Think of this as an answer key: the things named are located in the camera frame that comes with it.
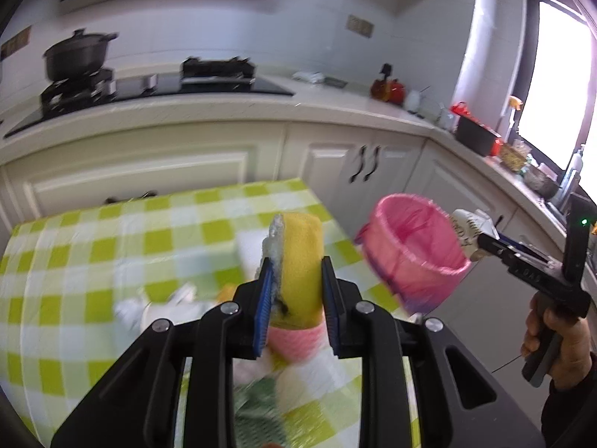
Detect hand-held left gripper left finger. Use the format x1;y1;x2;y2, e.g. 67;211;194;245
50;258;276;448

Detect yellow woven basket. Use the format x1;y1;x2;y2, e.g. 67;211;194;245
499;142;532;172

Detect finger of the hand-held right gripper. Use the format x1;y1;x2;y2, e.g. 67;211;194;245
476;234;563;285
499;238;553;264

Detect window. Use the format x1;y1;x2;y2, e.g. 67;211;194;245
515;0;597;178

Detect black glass cooktop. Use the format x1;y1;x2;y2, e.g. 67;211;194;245
4;72;296;138

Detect spray bottle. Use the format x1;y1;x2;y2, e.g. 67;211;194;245
504;96;524;140

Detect white tissue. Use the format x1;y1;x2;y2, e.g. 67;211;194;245
114;284;206;337

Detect black cabinet handle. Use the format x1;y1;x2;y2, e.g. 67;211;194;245
364;146;382;182
350;146;367;183

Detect red kettle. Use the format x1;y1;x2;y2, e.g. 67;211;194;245
371;64;406;104

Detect person's right forearm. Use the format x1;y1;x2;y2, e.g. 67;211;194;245
541;352;597;448

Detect yellow scouring sponge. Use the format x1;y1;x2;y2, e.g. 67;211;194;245
254;212;325;332

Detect person's right hand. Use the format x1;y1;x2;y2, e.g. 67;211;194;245
521;295;594;390

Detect cream kitchen base cabinets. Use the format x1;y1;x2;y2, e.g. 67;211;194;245
0;119;597;341

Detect white printed paper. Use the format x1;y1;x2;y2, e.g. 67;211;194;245
451;209;496;263

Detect pink lined trash bin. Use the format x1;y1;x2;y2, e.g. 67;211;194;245
354;193;473;315

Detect black rectangular box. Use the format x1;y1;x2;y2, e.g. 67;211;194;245
454;114;502;157

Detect gold wall socket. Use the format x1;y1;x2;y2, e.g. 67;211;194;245
347;15;375;38
0;27;32;59

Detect green printed packet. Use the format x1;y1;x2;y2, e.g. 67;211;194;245
233;376;286;446

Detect pink cup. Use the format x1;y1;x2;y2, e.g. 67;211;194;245
267;321;327;365

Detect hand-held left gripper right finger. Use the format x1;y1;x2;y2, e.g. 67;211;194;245
321;256;546;448

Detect clear plastic bottle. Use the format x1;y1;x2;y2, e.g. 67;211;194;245
562;144;587;206

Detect black curved drawer handle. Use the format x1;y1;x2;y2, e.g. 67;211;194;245
105;190;158;204

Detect green checkered tablecloth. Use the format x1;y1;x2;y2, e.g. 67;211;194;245
0;177;421;448

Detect black cooking pot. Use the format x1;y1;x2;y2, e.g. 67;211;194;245
44;29;119;81

